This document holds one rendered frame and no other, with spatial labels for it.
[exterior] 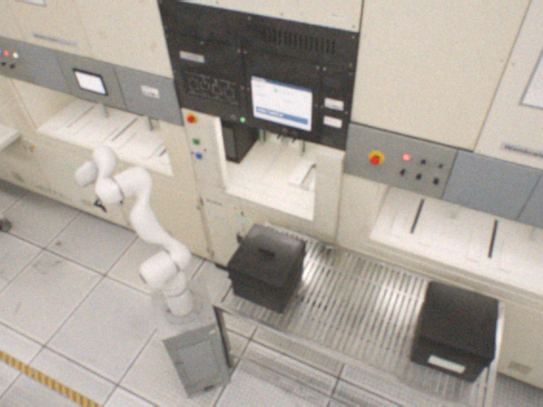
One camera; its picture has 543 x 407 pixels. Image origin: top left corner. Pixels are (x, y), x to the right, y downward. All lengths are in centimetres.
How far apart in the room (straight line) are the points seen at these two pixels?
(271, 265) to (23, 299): 211
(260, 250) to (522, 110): 121
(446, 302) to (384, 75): 98
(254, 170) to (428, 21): 145
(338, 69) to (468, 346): 120
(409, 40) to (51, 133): 251
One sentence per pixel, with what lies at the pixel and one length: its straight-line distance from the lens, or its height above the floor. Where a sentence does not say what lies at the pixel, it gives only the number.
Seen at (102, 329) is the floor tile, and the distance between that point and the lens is 330.
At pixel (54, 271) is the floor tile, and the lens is 373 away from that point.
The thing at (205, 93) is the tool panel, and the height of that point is 153.
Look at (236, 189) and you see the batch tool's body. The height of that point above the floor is 87.
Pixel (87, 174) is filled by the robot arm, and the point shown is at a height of 135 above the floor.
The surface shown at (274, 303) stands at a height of 84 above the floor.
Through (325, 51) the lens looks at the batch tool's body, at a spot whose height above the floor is 186.
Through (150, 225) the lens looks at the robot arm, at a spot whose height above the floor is 132.
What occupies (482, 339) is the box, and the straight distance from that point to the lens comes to 205.
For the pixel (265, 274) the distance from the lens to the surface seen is 206.
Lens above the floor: 272
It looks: 47 degrees down
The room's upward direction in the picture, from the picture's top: 3 degrees counter-clockwise
